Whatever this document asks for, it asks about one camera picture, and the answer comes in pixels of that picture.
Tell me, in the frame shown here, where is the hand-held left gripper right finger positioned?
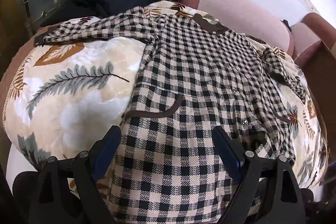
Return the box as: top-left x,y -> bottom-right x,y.
211,126 -> 306,224

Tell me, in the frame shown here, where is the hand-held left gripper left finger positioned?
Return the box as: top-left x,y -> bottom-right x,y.
35,125 -> 122,224

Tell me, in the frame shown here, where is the black and cream checked coat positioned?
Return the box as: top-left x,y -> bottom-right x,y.
34,6 -> 307,224

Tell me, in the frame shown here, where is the leaf print plush blanket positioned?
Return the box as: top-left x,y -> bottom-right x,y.
3,1 -> 328,188

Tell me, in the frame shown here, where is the brown wooden board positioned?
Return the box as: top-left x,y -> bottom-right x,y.
295,40 -> 336,140

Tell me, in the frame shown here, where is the pink sofa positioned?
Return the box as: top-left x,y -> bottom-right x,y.
180,0 -> 332,68

